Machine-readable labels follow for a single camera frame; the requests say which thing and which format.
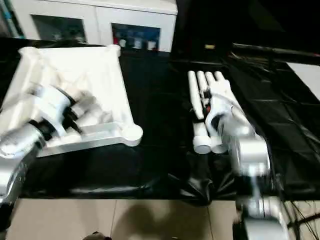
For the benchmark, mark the black work mat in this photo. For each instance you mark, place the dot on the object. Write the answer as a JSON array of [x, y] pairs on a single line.
[[155, 100]]

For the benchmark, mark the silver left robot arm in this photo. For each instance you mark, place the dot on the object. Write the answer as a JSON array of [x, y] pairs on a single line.
[[15, 142]]

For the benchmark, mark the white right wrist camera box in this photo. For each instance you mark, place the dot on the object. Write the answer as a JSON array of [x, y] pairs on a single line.
[[222, 100]]

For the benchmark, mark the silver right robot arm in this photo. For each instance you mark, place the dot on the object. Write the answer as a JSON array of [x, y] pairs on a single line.
[[250, 150]]

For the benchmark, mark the white plastic table top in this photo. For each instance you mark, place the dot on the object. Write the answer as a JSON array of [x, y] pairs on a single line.
[[75, 67]]

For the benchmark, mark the black metal rod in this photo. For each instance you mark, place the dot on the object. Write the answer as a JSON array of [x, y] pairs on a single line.
[[275, 50]]

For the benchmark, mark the white cabinet with glass doors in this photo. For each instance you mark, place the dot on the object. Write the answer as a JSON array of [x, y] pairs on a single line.
[[100, 15]]

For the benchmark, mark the white plastic table leg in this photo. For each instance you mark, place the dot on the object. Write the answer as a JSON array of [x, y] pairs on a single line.
[[200, 80], [196, 95], [209, 77], [218, 76]]

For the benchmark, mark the black case with yellow label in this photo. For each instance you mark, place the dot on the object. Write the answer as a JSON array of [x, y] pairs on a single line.
[[200, 25]]

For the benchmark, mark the white flat board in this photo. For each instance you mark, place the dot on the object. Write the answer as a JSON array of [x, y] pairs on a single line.
[[307, 75]]

